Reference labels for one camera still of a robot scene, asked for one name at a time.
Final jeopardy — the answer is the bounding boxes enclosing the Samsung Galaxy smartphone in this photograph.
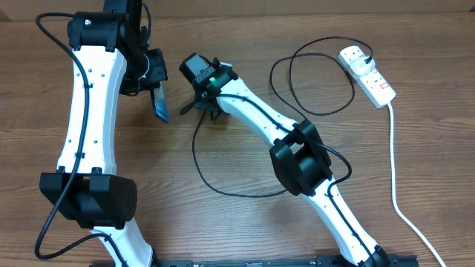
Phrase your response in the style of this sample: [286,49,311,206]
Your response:
[150,82,169,123]

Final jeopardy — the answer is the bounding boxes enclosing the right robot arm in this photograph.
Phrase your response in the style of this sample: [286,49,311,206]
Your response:
[179,53,390,266]

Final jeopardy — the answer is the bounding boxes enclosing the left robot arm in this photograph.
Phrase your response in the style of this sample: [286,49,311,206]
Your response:
[39,0,168,266]

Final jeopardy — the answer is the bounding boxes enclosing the white charger plug adapter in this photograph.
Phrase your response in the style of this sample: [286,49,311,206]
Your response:
[350,56,376,77]

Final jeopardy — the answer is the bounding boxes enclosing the white power strip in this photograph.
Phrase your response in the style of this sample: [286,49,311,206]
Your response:
[338,45,396,108]

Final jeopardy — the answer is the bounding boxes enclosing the white power strip cord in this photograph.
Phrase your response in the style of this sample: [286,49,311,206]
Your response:
[387,103,448,267]

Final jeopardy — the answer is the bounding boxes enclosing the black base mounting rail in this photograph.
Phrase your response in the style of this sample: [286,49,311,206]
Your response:
[155,254,420,267]

